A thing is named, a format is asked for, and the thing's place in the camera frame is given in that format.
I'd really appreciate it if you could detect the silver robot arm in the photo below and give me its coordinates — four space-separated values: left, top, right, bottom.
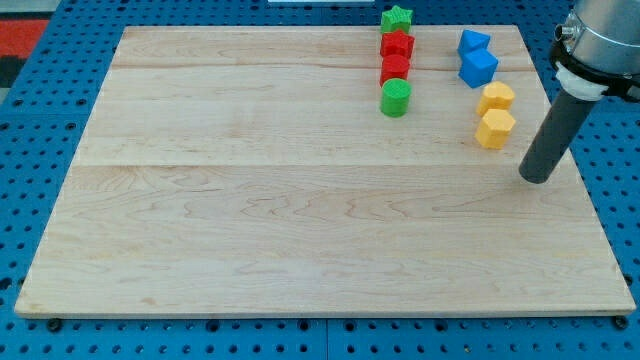
519 0 639 184

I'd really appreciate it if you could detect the green cylinder block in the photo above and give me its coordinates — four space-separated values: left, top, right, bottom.
380 78 412 117

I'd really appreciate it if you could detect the red star block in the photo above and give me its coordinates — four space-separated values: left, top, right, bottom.
380 29 415 59

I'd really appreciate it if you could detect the blue cube block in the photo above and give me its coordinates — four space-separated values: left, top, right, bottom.
458 48 499 88

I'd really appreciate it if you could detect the red cylinder block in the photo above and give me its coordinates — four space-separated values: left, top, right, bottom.
379 54 411 86

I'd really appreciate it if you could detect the yellow heart block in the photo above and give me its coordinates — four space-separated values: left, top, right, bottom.
476 81 516 116

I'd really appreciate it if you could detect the blue triangular block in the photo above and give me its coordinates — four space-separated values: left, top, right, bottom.
457 29 491 56

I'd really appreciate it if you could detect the wooden board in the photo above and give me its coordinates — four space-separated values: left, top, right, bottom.
15 25 636 319

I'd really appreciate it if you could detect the green star block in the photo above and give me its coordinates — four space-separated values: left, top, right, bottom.
380 5 414 34

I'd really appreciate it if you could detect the yellow hexagon block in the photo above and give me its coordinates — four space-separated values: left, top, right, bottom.
474 109 516 150

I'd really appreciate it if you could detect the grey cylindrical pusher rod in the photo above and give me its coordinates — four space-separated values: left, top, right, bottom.
519 90 596 184

